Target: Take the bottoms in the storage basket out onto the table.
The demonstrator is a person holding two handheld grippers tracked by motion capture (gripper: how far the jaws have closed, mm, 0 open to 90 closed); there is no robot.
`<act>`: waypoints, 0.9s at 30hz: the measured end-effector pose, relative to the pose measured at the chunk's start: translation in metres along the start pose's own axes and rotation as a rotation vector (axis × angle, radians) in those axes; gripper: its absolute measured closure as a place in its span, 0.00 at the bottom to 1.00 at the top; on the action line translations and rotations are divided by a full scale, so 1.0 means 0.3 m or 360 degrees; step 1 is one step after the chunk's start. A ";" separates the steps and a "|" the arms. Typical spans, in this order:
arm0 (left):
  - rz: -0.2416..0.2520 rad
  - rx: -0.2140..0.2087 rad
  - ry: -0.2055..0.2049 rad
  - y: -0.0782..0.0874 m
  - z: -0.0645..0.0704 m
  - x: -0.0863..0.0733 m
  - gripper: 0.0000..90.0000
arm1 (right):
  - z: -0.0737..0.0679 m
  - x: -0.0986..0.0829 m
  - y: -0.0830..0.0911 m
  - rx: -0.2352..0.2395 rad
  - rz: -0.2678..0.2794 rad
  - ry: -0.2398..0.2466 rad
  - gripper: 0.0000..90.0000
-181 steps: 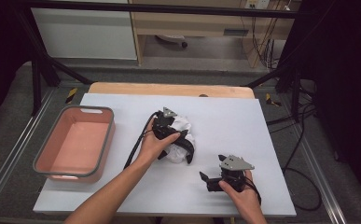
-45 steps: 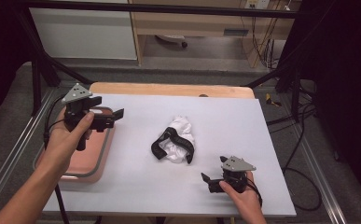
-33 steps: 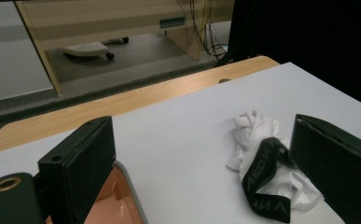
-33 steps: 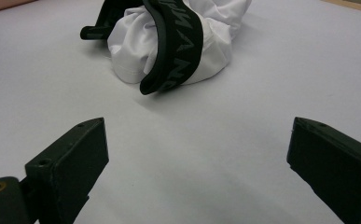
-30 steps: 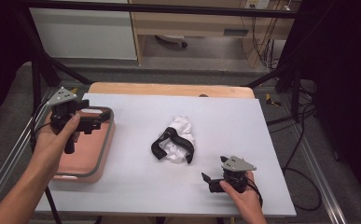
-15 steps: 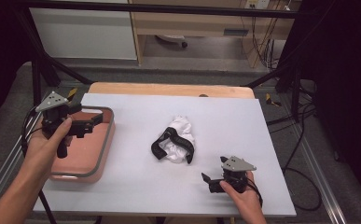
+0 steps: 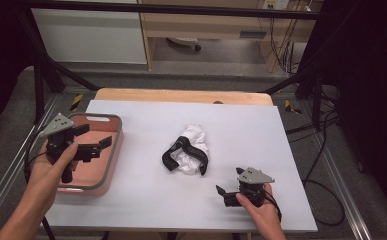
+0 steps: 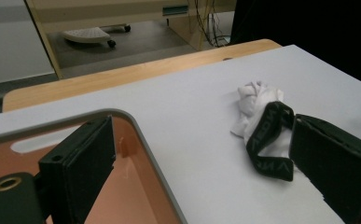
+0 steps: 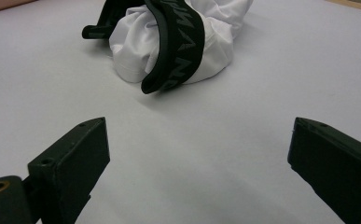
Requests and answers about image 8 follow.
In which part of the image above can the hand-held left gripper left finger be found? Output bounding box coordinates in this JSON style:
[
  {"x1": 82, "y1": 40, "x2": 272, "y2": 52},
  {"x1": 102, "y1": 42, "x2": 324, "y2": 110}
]
[{"x1": 38, "y1": 115, "x2": 117, "y2": 224}]

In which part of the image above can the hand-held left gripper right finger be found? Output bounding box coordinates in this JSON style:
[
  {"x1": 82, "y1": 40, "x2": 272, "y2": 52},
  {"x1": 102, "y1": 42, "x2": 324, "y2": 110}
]
[{"x1": 289, "y1": 114, "x2": 361, "y2": 224}]

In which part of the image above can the orange basket with grey rim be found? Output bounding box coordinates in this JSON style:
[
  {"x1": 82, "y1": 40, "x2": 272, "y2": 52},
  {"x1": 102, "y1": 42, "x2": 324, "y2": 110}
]
[{"x1": 0, "y1": 107, "x2": 188, "y2": 224}]

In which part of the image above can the white underwear with black waistband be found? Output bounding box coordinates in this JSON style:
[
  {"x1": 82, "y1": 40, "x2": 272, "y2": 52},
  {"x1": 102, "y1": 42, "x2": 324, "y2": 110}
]
[{"x1": 229, "y1": 81, "x2": 296, "y2": 183}]

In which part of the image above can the white perforated footrest on casters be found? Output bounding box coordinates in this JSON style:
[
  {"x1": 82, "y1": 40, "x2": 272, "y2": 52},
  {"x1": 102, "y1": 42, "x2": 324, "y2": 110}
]
[{"x1": 61, "y1": 26, "x2": 118, "y2": 49}]

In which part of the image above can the black curtain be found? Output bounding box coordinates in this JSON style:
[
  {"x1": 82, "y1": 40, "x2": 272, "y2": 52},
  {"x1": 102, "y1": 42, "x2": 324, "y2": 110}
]
[{"x1": 229, "y1": 0, "x2": 361, "y2": 90}]

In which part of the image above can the bundle of dark cables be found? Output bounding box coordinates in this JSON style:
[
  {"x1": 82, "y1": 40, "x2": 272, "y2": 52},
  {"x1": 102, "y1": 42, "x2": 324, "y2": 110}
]
[{"x1": 194, "y1": 0, "x2": 232, "y2": 49}]

